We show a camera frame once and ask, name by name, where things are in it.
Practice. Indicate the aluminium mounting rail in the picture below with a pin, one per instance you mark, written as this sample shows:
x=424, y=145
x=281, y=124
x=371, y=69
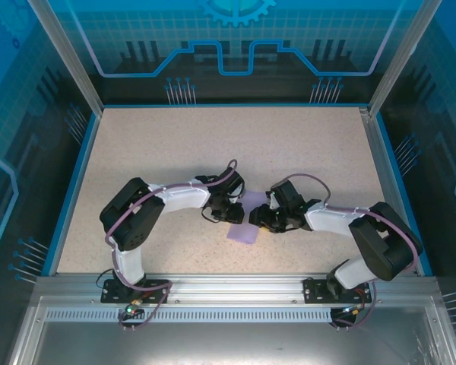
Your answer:
x=235, y=289

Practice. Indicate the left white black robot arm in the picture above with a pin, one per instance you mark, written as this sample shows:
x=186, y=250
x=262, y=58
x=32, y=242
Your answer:
x=182, y=197

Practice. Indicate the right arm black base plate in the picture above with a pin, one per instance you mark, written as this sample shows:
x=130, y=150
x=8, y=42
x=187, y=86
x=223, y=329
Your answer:
x=313, y=291

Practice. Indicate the purple paper sheet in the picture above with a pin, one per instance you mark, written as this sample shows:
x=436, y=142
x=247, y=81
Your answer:
x=243, y=232

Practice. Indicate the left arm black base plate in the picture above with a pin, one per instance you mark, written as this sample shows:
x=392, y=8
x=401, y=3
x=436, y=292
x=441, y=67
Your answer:
x=157, y=285

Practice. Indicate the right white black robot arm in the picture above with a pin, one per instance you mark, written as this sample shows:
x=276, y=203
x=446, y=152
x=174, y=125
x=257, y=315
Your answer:
x=327, y=220

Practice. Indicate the aluminium side rail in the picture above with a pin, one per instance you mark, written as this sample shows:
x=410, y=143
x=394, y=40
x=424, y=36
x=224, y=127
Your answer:
x=388, y=190

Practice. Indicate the metal sheet tray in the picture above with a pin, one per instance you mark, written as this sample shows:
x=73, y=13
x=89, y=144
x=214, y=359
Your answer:
x=232, y=342

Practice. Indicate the aluminium frame post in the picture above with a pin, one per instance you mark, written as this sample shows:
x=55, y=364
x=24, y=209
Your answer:
x=401, y=57
x=68, y=57

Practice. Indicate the blue table edge strip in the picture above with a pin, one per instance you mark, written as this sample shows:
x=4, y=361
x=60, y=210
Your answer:
x=73, y=190
x=401, y=190

